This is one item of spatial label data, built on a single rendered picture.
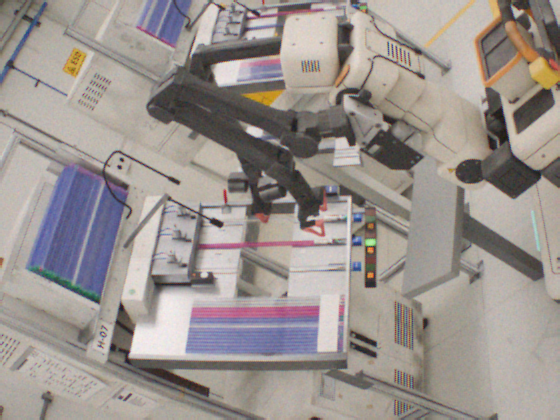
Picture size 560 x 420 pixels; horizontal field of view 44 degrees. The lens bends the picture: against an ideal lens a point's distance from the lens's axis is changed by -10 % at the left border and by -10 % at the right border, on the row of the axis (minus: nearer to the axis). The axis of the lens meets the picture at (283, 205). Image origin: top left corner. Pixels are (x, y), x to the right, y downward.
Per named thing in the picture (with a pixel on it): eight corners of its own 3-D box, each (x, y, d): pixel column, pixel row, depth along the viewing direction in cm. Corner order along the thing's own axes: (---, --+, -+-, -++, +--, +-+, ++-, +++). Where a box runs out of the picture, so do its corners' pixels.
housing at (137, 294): (174, 220, 288) (165, 194, 278) (153, 324, 255) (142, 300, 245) (155, 221, 289) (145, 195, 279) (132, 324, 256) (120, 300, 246)
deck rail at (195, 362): (347, 364, 232) (346, 354, 228) (347, 369, 231) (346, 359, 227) (134, 362, 243) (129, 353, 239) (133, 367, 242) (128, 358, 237)
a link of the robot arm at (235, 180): (256, 170, 250) (261, 155, 257) (222, 171, 253) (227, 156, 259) (261, 199, 258) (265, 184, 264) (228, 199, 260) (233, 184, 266)
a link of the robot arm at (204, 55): (179, 55, 227) (187, 41, 234) (190, 92, 235) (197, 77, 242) (321, 35, 216) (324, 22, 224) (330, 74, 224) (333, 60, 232)
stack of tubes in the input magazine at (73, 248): (129, 190, 276) (68, 158, 266) (100, 299, 241) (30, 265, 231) (115, 208, 284) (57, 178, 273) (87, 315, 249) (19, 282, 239)
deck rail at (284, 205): (352, 207, 279) (351, 195, 275) (352, 211, 278) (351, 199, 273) (164, 215, 290) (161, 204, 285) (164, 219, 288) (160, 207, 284)
